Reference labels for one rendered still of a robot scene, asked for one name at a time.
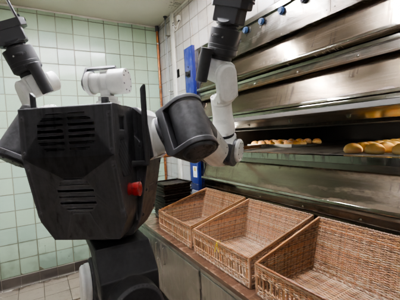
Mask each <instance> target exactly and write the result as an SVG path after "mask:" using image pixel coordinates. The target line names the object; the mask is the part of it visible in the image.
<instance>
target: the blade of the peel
mask: <svg viewBox="0 0 400 300"><path fill-rule="evenodd" d="M311 145H319V144H306V145H294V144H268V148H295V147H301V146H311Z"/></svg>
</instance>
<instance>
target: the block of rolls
mask: <svg viewBox="0 0 400 300"><path fill-rule="evenodd" d="M343 151H344V152H345V153H362V152H365V153H366V154H384V153H385V152H392V153H393V154H396V155H400V138H399V139H390V140H376V141H374V142H373V141H368V142H359V143H349V144H347V145H345V147H344V149H343Z"/></svg>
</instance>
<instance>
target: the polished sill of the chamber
mask: <svg viewBox="0 0 400 300"><path fill-rule="evenodd" d="M243 158H261V159H271V160H289V161H307V162H317V163H335V164H353V165H371V166H381V167H399V168H400V157H381V156H363V155H330V154H297V153H280V152H247V151H244V152H243Z"/></svg>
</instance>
